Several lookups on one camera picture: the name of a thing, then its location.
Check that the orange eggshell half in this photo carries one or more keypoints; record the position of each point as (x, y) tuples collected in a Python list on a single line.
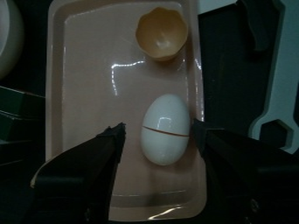
[(162, 35)]

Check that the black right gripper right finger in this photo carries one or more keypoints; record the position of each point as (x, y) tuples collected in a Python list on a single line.
[(249, 180)]

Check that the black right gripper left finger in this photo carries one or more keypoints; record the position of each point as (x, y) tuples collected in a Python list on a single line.
[(82, 175)]

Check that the pink rectangular tray plate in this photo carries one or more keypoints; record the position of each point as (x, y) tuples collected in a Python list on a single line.
[(90, 102)]

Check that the dark green box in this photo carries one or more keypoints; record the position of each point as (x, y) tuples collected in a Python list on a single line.
[(19, 113)]

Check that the white toy egg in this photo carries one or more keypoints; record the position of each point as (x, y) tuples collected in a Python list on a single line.
[(166, 128)]

